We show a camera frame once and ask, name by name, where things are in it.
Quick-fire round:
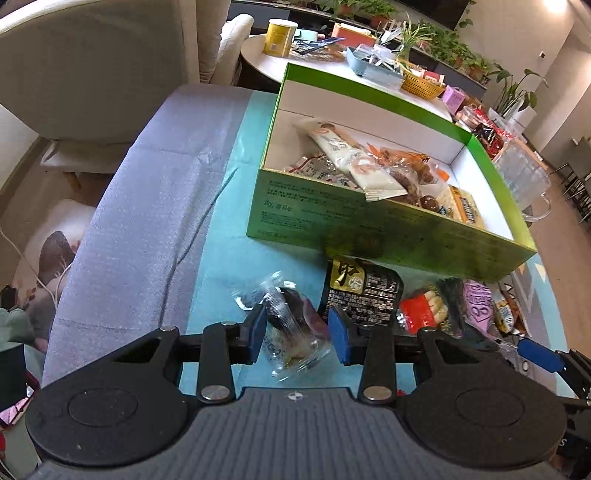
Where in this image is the black snack packet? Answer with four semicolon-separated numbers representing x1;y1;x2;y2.
318;255;404;333

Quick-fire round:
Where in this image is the dark dining chair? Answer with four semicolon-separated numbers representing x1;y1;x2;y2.
551;159;591;222

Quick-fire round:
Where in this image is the white round table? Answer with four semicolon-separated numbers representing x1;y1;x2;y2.
240;32;455;123

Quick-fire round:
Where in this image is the yellow biscuit packet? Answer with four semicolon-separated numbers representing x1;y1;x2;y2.
436;185;485;229

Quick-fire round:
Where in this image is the brown snack packet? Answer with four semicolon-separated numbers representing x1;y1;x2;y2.
492;295;529;337

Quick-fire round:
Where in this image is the white air purifier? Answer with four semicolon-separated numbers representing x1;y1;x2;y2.
512;108;539;136

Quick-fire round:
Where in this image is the yellow can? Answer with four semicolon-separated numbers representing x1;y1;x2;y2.
262;18;298;58

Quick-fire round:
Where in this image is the yellow woven basket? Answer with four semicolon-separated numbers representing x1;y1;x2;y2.
399;69;446;100

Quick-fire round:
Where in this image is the green potted plant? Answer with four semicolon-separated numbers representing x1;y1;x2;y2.
464;51;499;83
318;0;356;19
355;0;398;28
418;28;465;68

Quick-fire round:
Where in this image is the pink gift box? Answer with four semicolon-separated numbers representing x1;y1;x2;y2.
441;85;467;109

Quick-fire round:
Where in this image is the long beige snack packet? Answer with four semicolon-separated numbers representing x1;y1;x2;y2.
295;119;409;204

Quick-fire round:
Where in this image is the red snack bag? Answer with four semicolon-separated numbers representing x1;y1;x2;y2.
471;108;513;149

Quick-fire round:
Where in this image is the white cable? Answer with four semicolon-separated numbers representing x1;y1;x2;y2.
0;226;75;310

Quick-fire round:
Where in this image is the grey cloth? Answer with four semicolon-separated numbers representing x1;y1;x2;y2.
41;83;252;393

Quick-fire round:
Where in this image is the teal patterned tablecloth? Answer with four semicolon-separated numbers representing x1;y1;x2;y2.
178;90;571;402

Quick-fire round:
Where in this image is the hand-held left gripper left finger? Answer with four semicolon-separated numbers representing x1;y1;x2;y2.
111;304;269;403

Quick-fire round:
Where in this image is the black television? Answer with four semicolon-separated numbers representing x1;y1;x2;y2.
397;0;476;31

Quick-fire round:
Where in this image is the beige recliner sofa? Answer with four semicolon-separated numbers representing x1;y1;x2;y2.
0;0;254;176

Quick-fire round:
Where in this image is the spider plant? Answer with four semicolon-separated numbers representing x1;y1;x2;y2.
383;11;435;65

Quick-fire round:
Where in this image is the orange clear snack packet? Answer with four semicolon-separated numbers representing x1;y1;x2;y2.
367;143;432;169

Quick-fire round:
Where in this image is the purple snack packet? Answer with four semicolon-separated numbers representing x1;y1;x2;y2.
462;279;497;335

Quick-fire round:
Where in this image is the green cardboard box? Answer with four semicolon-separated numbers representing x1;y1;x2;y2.
246;62;537;283

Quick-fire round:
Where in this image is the large leaf plant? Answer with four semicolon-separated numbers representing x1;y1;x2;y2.
489;65;550;118

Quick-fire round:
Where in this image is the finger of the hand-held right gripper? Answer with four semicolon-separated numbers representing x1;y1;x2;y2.
517;339;591;402

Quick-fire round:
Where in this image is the orange tissue box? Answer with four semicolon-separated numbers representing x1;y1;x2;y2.
330;22;377;47

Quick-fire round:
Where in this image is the glass mug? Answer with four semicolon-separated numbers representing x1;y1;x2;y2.
492;138;552;222

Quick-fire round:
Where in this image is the grey-blue plastic basket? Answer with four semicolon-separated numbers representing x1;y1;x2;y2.
346;45;407;88

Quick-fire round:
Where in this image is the dark bag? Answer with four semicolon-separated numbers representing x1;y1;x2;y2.
0;339;28;411

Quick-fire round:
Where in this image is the dark snack packet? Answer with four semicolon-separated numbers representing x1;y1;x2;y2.
434;277;467;333

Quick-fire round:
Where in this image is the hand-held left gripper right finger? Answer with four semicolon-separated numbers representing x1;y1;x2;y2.
328;305;509;403

